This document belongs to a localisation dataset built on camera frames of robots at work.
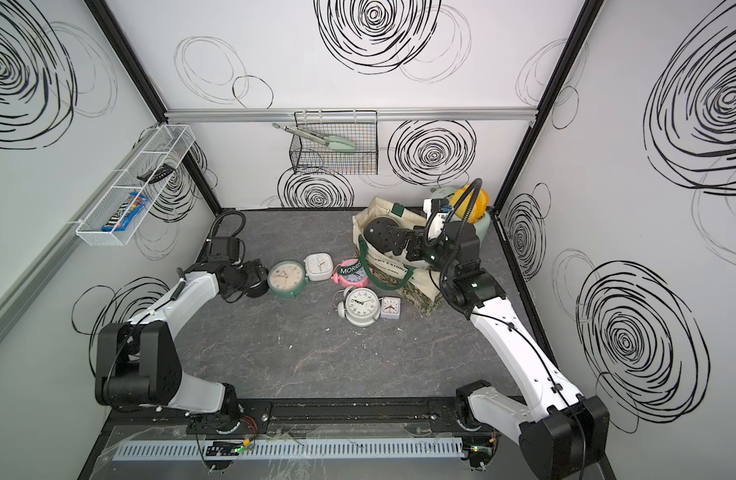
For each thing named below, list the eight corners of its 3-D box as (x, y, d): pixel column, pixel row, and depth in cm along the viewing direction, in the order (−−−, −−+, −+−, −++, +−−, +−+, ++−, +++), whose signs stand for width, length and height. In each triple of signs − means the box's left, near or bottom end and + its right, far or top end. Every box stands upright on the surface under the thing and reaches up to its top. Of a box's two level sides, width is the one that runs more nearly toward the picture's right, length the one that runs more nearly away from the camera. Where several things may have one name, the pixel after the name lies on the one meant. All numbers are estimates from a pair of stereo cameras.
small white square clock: (380, 319, 92) (380, 315, 90) (380, 300, 97) (380, 296, 95) (400, 319, 92) (401, 315, 90) (399, 300, 97) (400, 296, 95)
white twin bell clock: (332, 326, 91) (330, 319, 87) (335, 295, 98) (333, 287, 94) (380, 326, 91) (380, 319, 87) (379, 295, 98) (380, 287, 94)
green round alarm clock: (265, 298, 97) (262, 292, 94) (274, 266, 105) (271, 260, 103) (306, 298, 97) (304, 292, 94) (311, 266, 105) (310, 260, 103)
